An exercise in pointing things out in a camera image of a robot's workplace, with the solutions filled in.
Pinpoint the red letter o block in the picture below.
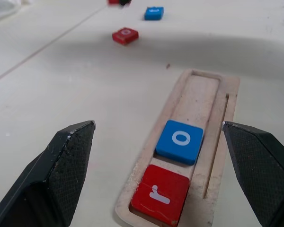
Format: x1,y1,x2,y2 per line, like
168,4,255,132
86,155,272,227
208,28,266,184
111,26,140,45

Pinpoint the blue letter t block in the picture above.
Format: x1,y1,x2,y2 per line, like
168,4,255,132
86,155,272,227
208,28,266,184
143,6,165,21

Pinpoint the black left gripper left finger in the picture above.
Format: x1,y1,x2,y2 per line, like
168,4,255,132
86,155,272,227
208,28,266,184
0,120,97,227

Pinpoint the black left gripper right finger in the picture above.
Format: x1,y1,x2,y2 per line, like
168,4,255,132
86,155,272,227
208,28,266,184
221,121,284,227

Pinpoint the red letter r block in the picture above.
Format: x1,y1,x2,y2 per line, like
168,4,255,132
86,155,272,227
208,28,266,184
130,164,190,227

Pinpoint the blue letter o block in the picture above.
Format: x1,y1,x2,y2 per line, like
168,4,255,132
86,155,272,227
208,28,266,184
155,120,204,166

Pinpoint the clear acrylic block tray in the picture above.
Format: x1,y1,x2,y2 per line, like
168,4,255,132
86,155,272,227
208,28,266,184
115,68,241,227

